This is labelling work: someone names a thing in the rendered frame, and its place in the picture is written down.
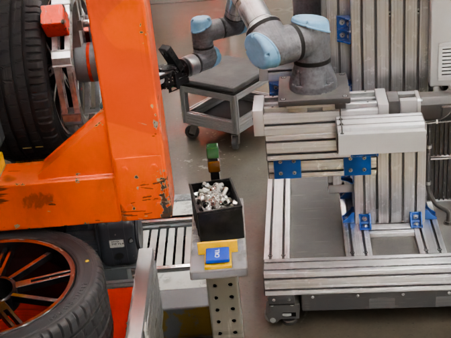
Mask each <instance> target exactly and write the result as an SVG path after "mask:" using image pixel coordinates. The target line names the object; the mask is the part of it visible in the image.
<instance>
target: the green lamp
mask: <svg viewBox="0 0 451 338"><path fill-rule="evenodd" d="M206 152H207V159H215V158H219V146H218V143H215V144H207V145H206Z"/></svg>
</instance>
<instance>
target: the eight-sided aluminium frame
mask: <svg viewBox="0 0 451 338"><path fill-rule="evenodd" d="M74 1H75V0H51V5H55V4H63V5H64V7H65V9H66V11H67V13H68V16H69V17H70V35H69V36H65V37H64V50H60V36H58V37H52V50H51V59H52V67H53V68H54V74H55V79H56V85H57V89H58V96H59V100H60V106H61V111H62V113H61V115H62V119H63V122H64V126H66V127H67V128H68V130H69V132H70V133H71V134H73V133H75V132H76V131H77V130H78V129H79V128H81V127H82V126H83V125H84V124H85V123H86V122H88V120H90V119H91V118H92V117H93V116H94V115H96V114H97V113H98V112H99V111H100V110H101V109H100V107H99V104H100V103H101V102H102V98H101V91H100V86H99V81H96V82H95V107H91V82H84V87H85V110H84V114H83V110H82V107H81V101H80V97H79V90H78V85H77V78H76V74H75V70H74V57H73V50H72V7H73V4H74ZM81 6H82V10H83V13H85V15H88V13H87V6H86V1H85V0H81ZM88 29H89V36H90V41H91V42H92V37H91V30H90V27H88ZM82 35H83V42H84V43H86V38H85V31H84V29H83V30H82ZM62 68H66V70H67V74H68V81H69V85H70V92H71V96H72V103H73V107H69V106H68V99H67V96H66V89H65V84H64V77H63V73H62ZM78 126H79V127H78Z"/></svg>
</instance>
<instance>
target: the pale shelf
mask: <svg viewBox="0 0 451 338"><path fill-rule="evenodd" d="M240 201H241V203H242V207H243V208H242V215H243V223H244V238H240V239H237V242H238V251H237V252H232V267H231V268H222V269H213V270H205V254H203V255H199V254H198V248H197V242H200V239H199V236H198V231H197V228H196V224H195V221H194V216H193V218H192V232H191V258H190V272H189V273H190V279H191V280H204V279H213V278H230V277H238V276H247V275H248V265H247V253H246V232H245V220H244V201H243V198H240Z"/></svg>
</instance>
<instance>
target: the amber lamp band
mask: <svg viewBox="0 0 451 338"><path fill-rule="evenodd" d="M207 165H208V171H209V173H212V172H220V171H221V166H220V159H219V158H218V161H214V162H209V159H207Z"/></svg>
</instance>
